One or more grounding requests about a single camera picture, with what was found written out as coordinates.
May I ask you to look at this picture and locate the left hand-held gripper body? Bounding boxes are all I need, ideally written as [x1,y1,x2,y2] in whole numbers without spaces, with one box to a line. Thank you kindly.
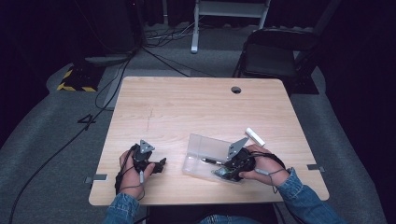
[132,139,158,175]

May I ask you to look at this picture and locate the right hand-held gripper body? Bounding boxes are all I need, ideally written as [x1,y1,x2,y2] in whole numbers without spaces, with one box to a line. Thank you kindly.
[223,136,257,181]

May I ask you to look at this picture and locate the small green object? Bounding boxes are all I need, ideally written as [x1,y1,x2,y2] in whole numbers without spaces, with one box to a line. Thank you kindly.
[212,167,233,180]

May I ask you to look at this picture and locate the clear plastic bag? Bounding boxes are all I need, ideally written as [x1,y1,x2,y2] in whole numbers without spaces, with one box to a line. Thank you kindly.
[181,133,250,184]

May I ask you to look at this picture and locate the person's left hand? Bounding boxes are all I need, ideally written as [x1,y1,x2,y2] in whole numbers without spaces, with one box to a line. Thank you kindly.
[119,149,156,200]

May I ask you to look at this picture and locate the person's right hand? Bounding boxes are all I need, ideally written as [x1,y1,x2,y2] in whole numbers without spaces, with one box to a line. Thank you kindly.
[238,143,291,188]

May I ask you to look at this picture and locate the white cylindrical tube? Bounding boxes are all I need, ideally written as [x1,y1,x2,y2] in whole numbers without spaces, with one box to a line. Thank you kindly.
[245,127,267,147]

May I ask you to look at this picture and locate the person's legs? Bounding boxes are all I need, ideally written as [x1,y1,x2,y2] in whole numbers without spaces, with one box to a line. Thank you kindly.
[199,214,261,224]

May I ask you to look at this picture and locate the grey tape strip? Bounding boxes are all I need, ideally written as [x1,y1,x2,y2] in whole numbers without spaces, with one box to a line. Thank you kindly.
[84,174,108,185]
[305,163,326,174]

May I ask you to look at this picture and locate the yellow black striped base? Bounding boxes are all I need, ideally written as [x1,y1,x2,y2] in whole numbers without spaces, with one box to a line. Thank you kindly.
[56,63,106,93]

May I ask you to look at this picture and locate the black folding chair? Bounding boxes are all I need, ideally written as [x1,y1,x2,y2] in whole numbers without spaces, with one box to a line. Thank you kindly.
[232,27,321,95]

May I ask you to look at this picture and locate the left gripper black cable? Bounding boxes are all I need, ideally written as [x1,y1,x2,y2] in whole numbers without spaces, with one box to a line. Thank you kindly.
[114,143,147,202]

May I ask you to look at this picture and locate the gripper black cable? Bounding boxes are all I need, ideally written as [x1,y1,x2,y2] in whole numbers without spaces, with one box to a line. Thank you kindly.
[248,150,289,194]
[114,143,147,202]

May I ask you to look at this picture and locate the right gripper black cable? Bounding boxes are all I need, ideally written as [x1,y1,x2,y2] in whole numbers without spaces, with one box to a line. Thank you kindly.
[248,150,289,194]

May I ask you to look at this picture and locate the long black floor cable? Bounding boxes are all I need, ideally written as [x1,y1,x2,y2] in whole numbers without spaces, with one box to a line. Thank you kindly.
[8,54,135,224]

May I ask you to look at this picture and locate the thin black floor cable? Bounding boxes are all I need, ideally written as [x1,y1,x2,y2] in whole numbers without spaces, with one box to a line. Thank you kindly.
[141,46,217,78]

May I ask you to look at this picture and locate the bundle of floor cables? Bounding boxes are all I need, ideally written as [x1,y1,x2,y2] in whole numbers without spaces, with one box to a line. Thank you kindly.
[144,21,202,49]

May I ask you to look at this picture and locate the white metal stand frame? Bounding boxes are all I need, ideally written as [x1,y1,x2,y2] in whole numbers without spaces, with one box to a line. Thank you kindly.
[190,0,273,55]

